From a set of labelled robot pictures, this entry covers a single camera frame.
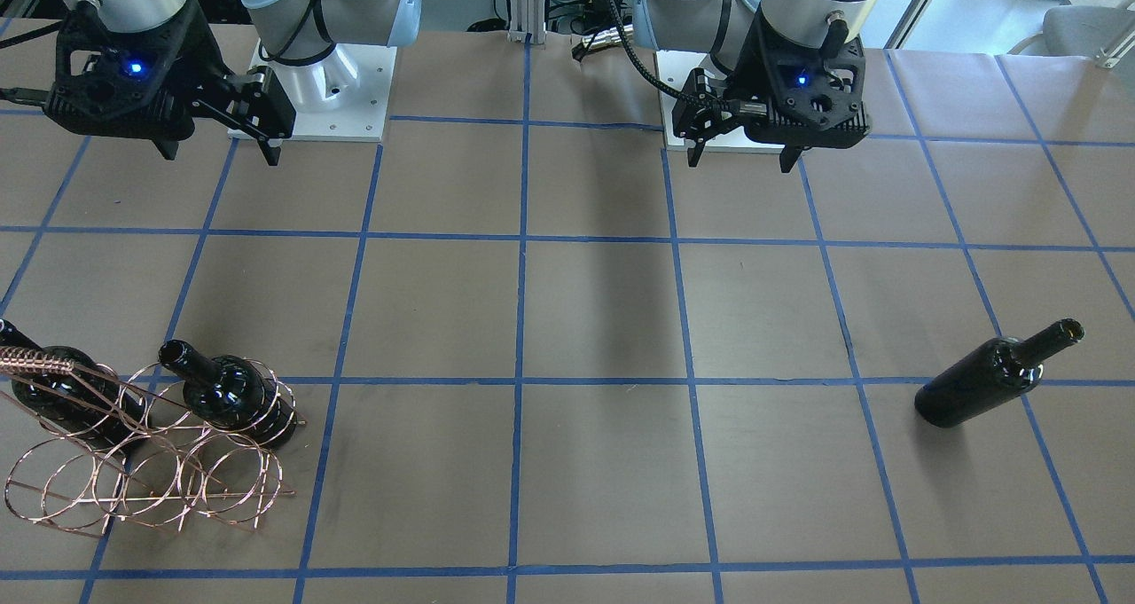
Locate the copper wire wine rack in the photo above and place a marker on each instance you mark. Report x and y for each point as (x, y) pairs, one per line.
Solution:
(170, 467)

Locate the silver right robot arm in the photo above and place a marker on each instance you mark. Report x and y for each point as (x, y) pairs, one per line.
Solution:
(296, 33)

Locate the dark bottle in rack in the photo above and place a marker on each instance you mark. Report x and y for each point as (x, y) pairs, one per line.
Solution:
(79, 403)
(229, 394)

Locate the dark glass wine bottle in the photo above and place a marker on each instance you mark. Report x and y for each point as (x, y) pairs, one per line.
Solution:
(998, 371)

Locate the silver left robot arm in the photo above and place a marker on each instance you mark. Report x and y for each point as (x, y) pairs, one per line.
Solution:
(719, 27)

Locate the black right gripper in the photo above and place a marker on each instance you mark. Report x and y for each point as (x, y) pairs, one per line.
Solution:
(197, 65)

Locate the grey chair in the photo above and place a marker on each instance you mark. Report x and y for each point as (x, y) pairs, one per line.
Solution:
(1103, 34)

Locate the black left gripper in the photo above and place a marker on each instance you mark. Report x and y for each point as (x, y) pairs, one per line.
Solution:
(747, 74)

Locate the aluminium frame post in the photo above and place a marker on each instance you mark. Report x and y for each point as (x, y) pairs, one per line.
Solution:
(527, 21)

